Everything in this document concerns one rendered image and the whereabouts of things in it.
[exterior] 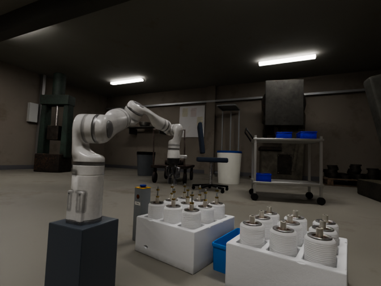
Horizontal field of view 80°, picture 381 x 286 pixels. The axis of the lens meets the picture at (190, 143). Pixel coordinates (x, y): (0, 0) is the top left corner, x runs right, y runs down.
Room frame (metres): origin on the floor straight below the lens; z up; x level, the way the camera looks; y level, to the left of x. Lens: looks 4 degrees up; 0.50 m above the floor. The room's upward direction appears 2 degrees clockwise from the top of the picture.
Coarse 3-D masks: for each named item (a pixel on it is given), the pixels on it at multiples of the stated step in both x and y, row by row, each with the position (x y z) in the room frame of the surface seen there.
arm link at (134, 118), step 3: (126, 108) 1.08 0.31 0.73; (126, 111) 0.92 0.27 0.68; (129, 111) 1.07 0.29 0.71; (129, 114) 0.94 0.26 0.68; (132, 114) 1.07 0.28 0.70; (135, 114) 1.08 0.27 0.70; (132, 117) 1.08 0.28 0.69; (135, 117) 1.09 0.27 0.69; (138, 117) 1.10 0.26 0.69; (132, 120) 1.09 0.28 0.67; (135, 120) 1.10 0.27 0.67; (138, 120) 1.12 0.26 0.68; (129, 123) 0.94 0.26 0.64; (132, 123) 1.07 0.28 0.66; (135, 123) 1.10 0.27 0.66; (129, 126) 1.05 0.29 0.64
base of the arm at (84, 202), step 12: (84, 168) 0.67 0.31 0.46; (96, 168) 0.69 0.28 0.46; (72, 180) 0.68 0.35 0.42; (84, 180) 0.67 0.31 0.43; (96, 180) 0.69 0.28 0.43; (72, 192) 0.68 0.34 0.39; (84, 192) 0.67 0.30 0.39; (96, 192) 0.69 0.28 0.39; (72, 204) 0.68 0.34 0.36; (84, 204) 0.67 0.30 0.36; (96, 204) 0.69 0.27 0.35; (72, 216) 0.68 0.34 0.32; (84, 216) 0.67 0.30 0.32; (96, 216) 0.70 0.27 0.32
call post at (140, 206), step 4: (136, 188) 1.39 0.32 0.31; (140, 188) 1.37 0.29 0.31; (148, 188) 1.39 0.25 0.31; (136, 192) 1.39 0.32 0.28; (140, 192) 1.37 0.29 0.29; (144, 192) 1.37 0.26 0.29; (148, 192) 1.39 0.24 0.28; (136, 196) 1.39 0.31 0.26; (140, 196) 1.37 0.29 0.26; (144, 196) 1.37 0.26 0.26; (148, 196) 1.40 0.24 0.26; (136, 200) 1.39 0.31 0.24; (140, 200) 1.36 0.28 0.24; (144, 200) 1.37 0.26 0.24; (148, 200) 1.40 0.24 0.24; (136, 204) 1.38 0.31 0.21; (140, 204) 1.36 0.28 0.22; (144, 204) 1.37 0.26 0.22; (148, 204) 1.40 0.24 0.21; (136, 208) 1.38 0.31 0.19; (140, 208) 1.36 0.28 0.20; (144, 208) 1.37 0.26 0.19; (136, 212) 1.38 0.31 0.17; (140, 212) 1.36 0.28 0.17; (144, 212) 1.38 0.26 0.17; (136, 216) 1.38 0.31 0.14; (136, 220) 1.38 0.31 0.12
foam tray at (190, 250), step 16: (144, 224) 1.21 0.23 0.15; (160, 224) 1.14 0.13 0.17; (176, 224) 1.13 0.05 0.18; (208, 224) 1.15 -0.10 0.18; (224, 224) 1.23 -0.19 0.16; (144, 240) 1.21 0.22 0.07; (160, 240) 1.14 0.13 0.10; (176, 240) 1.08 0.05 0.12; (192, 240) 1.02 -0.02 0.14; (208, 240) 1.11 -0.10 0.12; (160, 256) 1.13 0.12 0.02; (176, 256) 1.07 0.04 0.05; (192, 256) 1.02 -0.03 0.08; (208, 256) 1.11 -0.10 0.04; (192, 272) 1.02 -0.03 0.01
